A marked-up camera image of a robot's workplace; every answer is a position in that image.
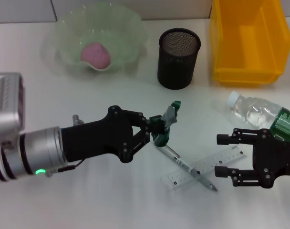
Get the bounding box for black mesh pen holder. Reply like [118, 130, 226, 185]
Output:
[157, 28, 202, 91]

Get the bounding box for silver ballpoint pen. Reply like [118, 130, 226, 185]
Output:
[157, 144, 218, 192]

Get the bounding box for yellow plastic bin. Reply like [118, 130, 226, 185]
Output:
[208, 0, 290, 87]

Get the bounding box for left arm connector cable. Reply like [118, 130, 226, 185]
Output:
[46, 114, 86, 178]

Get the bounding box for clear water bottle green label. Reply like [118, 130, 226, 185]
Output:
[225, 91, 290, 142]

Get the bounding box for green translucent fruit bowl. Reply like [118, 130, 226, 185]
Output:
[52, 2, 149, 73]

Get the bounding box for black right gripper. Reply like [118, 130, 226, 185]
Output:
[214, 127, 290, 189]

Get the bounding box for green silver plastic wrapper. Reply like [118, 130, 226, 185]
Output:
[150, 100, 183, 148]

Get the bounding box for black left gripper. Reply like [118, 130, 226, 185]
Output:
[60, 105, 164, 164]

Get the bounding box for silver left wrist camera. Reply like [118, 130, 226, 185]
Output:
[0, 72, 27, 139]

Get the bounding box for transparent plastic ruler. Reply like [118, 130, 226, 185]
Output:
[161, 146, 248, 191]

